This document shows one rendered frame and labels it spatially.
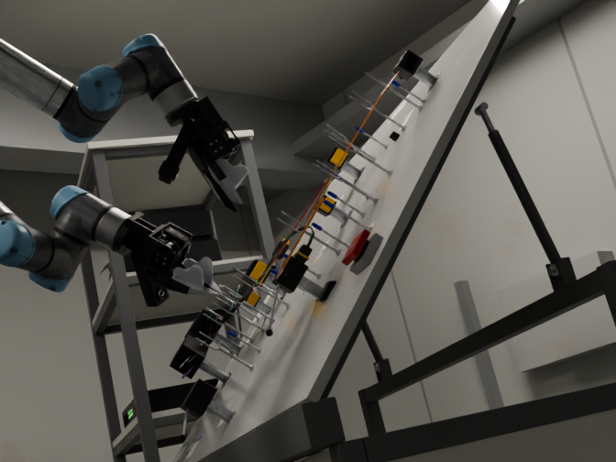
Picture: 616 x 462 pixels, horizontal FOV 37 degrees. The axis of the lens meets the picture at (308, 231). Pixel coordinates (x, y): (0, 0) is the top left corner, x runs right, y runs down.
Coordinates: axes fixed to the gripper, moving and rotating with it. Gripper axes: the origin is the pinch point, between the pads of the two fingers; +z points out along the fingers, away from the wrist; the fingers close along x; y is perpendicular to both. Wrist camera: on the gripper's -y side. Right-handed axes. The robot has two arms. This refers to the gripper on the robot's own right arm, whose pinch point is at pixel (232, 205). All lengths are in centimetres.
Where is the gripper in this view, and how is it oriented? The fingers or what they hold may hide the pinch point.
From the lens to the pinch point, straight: 172.8
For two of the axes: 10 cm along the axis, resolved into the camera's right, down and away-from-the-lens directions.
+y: 8.1, -5.3, 2.5
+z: 5.5, 8.3, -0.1
